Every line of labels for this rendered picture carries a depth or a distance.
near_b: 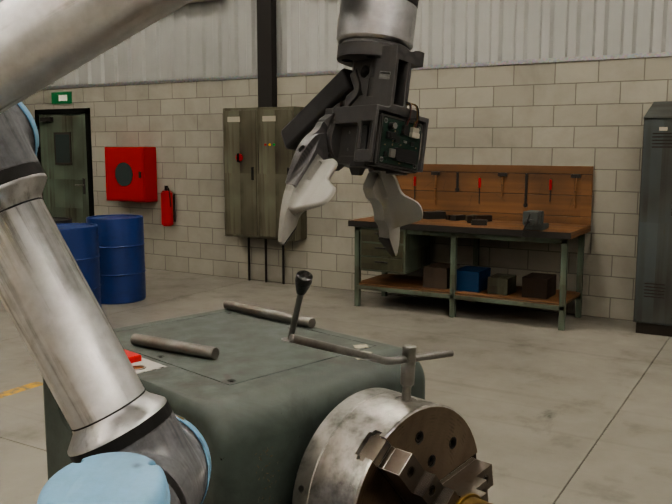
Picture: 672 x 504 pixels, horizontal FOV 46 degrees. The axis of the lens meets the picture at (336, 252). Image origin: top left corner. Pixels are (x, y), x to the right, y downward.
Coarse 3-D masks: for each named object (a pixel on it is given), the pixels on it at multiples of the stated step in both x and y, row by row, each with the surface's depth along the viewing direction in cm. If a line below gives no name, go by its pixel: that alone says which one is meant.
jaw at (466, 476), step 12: (456, 468) 127; (468, 468) 126; (480, 468) 126; (444, 480) 123; (456, 480) 123; (468, 480) 123; (480, 480) 122; (492, 480) 127; (456, 492) 120; (468, 492) 119; (480, 492) 119
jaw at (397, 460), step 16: (368, 448) 114; (384, 448) 113; (384, 464) 112; (400, 464) 111; (416, 464) 112; (400, 480) 111; (416, 480) 113; (432, 480) 112; (400, 496) 116; (416, 496) 112; (432, 496) 112; (448, 496) 112
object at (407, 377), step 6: (402, 348) 122; (408, 348) 121; (414, 348) 121; (402, 354) 122; (408, 354) 121; (414, 354) 121; (408, 360) 121; (414, 360) 122; (402, 366) 122; (408, 366) 121; (414, 366) 122; (402, 372) 122; (408, 372) 121; (414, 372) 122; (402, 378) 122; (408, 378) 121; (414, 378) 122; (402, 384) 122; (408, 384) 122; (402, 390) 122; (408, 390) 122; (402, 396) 122; (408, 396) 122
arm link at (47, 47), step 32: (32, 0) 63; (64, 0) 63; (96, 0) 63; (128, 0) 63; (160, 0) 64; (192, 0) 67; (0, 32) 63; (32, 32) 63; (64, 32) 64; (96, 32) 64; (128, 32) 66; (0, 64) 64; (32, 64) 65; (64, 64) 66; (0, 96) 66
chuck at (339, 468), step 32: (352, 416) 119; (384, 416) 117; (416, 416) 118; (448, 416) 124; (352, 448) 114; (416, 448) 118; (448, 448) 124; (320, 480) 115; (352, 480) 111; (384, 480) 114
